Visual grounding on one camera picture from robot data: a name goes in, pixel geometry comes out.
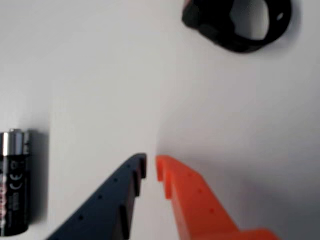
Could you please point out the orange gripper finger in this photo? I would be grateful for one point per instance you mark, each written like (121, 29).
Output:
(200, 212)

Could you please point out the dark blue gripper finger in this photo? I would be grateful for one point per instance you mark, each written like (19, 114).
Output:
(100, 212)

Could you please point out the black silver AA battery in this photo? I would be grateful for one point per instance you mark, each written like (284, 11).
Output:
(15, 187)

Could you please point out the black wristband with red display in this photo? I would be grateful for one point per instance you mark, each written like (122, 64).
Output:
(225, 42)

